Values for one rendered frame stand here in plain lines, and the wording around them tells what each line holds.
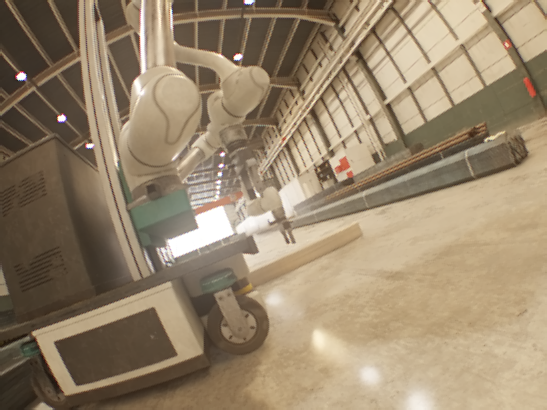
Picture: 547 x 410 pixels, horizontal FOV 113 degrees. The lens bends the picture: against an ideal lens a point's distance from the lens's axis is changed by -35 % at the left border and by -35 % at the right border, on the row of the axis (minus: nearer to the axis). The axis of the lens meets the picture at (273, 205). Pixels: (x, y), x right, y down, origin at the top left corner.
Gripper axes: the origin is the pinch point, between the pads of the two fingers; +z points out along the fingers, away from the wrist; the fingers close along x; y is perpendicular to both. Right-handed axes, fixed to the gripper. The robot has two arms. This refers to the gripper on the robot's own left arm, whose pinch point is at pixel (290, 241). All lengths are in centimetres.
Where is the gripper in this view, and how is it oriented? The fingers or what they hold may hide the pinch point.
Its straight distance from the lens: 183.6
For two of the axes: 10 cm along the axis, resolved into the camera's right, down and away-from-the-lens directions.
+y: 9.0, -3.6, 2.6
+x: -2.2, 1.5, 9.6
